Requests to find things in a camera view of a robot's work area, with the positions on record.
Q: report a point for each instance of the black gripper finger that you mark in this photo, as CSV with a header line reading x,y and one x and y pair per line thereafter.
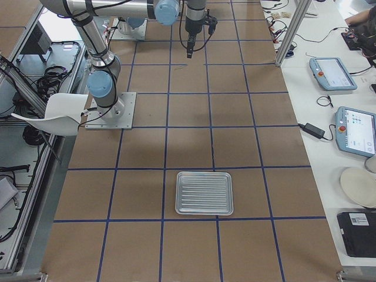
x,y
188,50
192,44

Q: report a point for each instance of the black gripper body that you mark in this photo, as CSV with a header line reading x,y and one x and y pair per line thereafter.
x,y
192,26

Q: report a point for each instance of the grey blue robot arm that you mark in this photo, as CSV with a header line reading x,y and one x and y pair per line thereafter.
x,y
98,21

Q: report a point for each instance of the ribbed metal tray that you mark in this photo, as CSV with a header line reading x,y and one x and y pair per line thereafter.
x,y
204,193

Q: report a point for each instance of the blue teach pendant far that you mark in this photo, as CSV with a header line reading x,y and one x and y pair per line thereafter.
x,y
331,74

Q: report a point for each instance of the blue teach pendant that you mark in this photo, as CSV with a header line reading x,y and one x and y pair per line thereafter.
x,y
355,131
331,74

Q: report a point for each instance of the white plastic chair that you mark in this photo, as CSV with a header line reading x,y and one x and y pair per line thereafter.
x,y
62,114

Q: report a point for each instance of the black power adapter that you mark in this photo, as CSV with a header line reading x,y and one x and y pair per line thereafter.
x,y
312,130

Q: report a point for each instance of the blue teach pendant near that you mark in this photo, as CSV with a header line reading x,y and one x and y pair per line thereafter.
x,y
355,131

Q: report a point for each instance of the beige plate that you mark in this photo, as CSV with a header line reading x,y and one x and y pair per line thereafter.
x,y
359,186

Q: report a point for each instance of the black box with label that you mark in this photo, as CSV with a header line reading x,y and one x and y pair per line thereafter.
x,y
358,233

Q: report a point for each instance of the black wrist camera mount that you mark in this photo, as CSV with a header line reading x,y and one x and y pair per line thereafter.
x,y
211,22

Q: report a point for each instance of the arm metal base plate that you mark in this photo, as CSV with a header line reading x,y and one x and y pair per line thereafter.
x,y
119,117
129,29

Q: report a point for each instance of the aluminium frame post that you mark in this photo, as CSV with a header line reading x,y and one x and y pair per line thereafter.
x,y
292,30

